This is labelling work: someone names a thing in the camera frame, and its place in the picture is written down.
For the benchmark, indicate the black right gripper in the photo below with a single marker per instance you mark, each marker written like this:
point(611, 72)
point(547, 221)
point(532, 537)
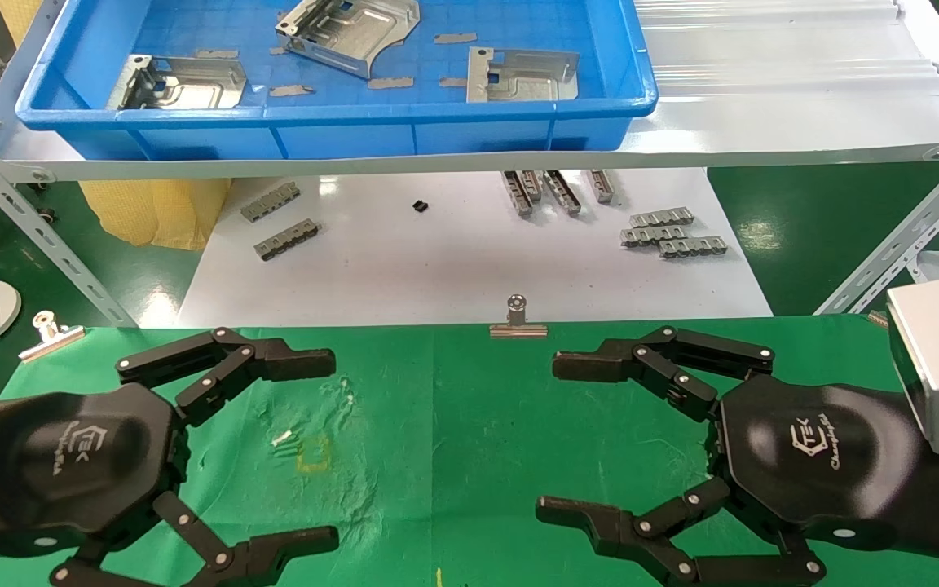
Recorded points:
point(812, 456)

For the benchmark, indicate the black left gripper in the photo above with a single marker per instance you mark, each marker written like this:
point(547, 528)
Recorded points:
point(70, 456)

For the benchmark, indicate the stamped sheet metal part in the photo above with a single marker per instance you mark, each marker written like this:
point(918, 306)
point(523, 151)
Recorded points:
point(526, 77)
point(192, 86)
point(347, 33)

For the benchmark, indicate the silver binder clip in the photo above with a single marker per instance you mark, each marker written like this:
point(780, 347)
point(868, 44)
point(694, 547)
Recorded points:
point(50, 341)
point(517, 329)

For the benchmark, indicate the green table cloth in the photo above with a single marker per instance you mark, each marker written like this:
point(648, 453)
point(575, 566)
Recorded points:
point(453, 440)

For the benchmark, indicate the grey slotted metal strip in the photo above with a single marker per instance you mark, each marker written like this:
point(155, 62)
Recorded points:
point(694, 248)
point(532, 186)
point(271, 203)
point(602, 187)
point(662, 218)
point(562, 193)
point(287, 240)
point(649, 236)

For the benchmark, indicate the white floor board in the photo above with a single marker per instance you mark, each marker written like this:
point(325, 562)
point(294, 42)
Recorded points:
point(453, 269)

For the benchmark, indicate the yellow mesh bag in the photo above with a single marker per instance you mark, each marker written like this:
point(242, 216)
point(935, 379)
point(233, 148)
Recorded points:
point(152, 212)

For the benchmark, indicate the perforated grey angle bar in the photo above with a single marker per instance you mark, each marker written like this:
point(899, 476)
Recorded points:
point(46, 240)
point(901, 236)

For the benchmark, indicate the blue plastic bin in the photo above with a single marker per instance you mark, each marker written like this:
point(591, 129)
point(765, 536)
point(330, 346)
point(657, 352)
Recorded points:
point(339, 134)

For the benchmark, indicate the white metal shelf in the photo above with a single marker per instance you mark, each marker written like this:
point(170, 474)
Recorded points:
point(763, 130)

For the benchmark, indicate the clear corrugated plastic sheet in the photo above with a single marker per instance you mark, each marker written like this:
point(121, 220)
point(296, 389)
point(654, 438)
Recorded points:
point(763, 49)

